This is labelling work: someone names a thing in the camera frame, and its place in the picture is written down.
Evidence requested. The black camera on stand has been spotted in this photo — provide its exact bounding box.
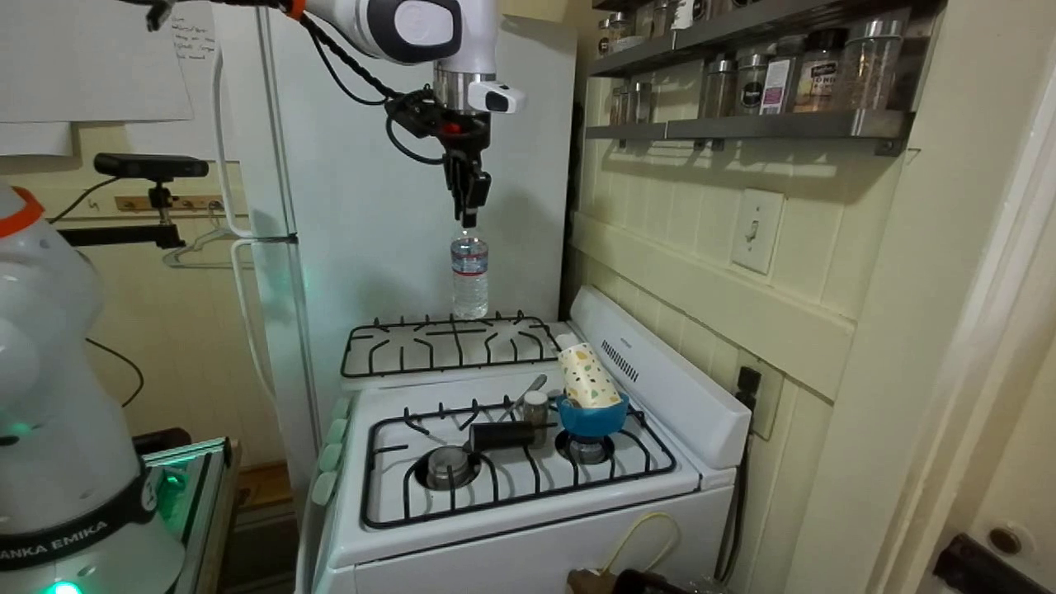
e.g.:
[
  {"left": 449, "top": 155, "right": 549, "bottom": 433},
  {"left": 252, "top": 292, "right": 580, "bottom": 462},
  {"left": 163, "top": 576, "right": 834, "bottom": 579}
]
[{"left": 62, "top": 153, "right": 209, "bottom": 249}]

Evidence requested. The white gas stove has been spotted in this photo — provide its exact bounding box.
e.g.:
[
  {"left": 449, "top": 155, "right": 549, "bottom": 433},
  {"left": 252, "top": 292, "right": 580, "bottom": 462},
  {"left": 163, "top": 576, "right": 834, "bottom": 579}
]
[{"left": 294, "top": 292, "right": 749, "bottom": 594}]

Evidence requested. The white refrigerator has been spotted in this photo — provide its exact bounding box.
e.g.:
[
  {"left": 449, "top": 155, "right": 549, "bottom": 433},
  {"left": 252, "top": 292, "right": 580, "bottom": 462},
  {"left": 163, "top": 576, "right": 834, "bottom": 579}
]
[{"left": 215, "top": 6, "right": 578, "bottom": 465}]

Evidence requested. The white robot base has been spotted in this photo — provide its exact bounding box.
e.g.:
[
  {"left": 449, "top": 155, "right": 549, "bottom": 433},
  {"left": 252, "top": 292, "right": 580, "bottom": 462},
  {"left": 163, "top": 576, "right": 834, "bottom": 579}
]
[{"left": 0, "top": 185, "right": 184, "bottom": 594}]

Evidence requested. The black stove grating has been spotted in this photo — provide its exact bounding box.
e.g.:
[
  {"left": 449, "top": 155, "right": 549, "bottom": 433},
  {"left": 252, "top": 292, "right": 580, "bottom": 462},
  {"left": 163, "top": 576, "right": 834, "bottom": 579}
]
[
  {"left": 339, "top": 313, "right": 557, "bottom": 379},
  {"left": 361, "top": 401, "right": 675, "bottom": 529}
]

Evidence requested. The small metal shaker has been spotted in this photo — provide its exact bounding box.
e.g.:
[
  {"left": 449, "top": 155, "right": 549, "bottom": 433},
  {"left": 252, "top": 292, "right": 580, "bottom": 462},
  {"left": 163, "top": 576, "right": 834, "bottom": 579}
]
[{"left": 520, "top": 390, "right": 549, "bottom": 428}]

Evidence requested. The black right stove grating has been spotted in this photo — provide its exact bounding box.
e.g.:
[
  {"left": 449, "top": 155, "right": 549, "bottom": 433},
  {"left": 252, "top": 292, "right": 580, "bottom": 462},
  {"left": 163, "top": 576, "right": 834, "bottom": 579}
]
[{"left": 361, "top": 401, "right": 675, "bottom": 529}]

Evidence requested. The black left stove grating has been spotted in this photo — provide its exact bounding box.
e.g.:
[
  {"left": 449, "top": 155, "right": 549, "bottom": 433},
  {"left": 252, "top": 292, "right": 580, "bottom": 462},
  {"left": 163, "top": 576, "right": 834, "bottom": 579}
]
[{"left": 339, "top": 313, "right": 557, "bottom": 379}]

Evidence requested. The patterned paper cup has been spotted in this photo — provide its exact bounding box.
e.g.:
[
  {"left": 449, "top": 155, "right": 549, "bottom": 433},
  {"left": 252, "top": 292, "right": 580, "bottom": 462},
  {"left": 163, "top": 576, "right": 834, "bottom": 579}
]
[{"left": 561, "top": 345, "right": 622, "bottom": 411}]

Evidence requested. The glass spice jar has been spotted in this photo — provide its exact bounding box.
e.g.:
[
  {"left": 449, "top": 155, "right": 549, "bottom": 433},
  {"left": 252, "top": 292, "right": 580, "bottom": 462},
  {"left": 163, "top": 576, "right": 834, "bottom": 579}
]
[
  {"left": 794, "top": 27, "right": 848, "bottom": 113},
  {"left": 848, "top": 17, "right": 903, "bottom": 109},
  {"left": 760, "top": 47, "right": 798, "bottom": 117}
]

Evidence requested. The wall spice rack shelf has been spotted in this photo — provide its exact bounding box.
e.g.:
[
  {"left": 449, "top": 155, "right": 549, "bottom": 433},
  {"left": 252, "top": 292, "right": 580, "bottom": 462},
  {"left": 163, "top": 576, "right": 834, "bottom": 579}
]
[{"left": 586, "top": 0, "right": 947, "bottom": 155}]

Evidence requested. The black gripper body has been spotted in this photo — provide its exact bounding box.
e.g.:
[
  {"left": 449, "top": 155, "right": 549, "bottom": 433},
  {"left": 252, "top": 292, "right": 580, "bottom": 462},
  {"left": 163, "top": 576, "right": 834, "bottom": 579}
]
[{"left": 435, "top": 109, "right": 492, "bottom": 172}]

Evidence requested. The blue bowl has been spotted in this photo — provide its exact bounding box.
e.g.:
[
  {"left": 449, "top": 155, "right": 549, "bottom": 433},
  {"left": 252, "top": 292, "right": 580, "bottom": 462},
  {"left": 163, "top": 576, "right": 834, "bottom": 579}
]
[{"left": 557, "top": 395, "right": 626, "bottom": 439}]

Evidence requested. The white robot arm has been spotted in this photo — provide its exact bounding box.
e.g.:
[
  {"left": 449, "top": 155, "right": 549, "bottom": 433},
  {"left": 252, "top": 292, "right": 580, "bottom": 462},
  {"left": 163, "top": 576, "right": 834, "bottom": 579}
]
[{"left": 209, "top": 0, "right": 525, "bottom": 229}]

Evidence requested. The white light switch plate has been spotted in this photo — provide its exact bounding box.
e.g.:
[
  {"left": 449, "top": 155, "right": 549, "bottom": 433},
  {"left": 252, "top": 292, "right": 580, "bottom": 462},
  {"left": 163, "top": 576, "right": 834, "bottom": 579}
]
[{"left": 733, "top": 187, "right": 782, "bottom": 275}]

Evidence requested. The clear plastic water bottle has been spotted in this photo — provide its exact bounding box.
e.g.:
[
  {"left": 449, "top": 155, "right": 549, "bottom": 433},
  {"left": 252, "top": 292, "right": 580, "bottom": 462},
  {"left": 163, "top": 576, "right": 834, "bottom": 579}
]
[{"left": 449, "top": 229, "right": 488, "bottom": 320}]

